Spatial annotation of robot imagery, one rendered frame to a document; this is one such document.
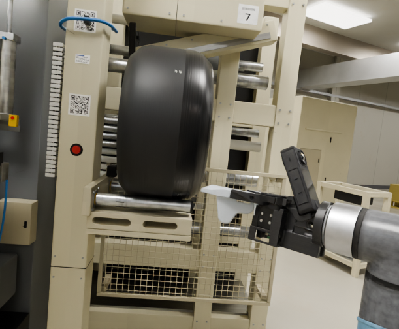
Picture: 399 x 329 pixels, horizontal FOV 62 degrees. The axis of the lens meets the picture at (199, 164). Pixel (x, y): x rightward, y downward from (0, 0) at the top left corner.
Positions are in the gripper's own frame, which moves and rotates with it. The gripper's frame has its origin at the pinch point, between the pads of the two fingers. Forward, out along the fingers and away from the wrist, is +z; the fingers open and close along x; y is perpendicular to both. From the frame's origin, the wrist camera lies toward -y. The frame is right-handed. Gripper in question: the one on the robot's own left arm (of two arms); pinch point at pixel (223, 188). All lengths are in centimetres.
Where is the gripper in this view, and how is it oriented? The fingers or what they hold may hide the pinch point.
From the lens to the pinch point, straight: 63.7
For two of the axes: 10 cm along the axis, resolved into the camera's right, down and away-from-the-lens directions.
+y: -1.9, 9.8, -0.2
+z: -7.8, -1.4, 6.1
